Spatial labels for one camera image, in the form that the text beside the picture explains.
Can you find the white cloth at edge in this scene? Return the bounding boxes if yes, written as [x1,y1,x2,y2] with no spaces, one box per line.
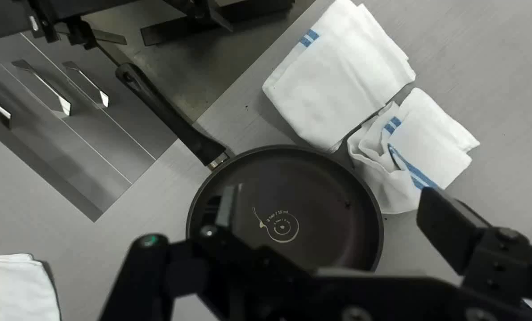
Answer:
[0,253,60,321]

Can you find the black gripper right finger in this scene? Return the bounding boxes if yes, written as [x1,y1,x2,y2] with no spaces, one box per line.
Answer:
[415,187,490,275]

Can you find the folded white blue-striped towel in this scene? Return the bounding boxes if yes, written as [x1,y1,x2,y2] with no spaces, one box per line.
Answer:
[262,0,415,152]

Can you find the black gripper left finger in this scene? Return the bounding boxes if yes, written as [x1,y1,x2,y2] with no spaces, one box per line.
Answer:
[197,184,242,237]

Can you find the dark nonstick frying pan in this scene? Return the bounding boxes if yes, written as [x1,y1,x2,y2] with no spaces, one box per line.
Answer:
[115,63,383,271]

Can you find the white blue-striped towel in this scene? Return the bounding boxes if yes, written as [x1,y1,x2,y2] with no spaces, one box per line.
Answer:
[346,89,479,214]
[262,0,415,152]

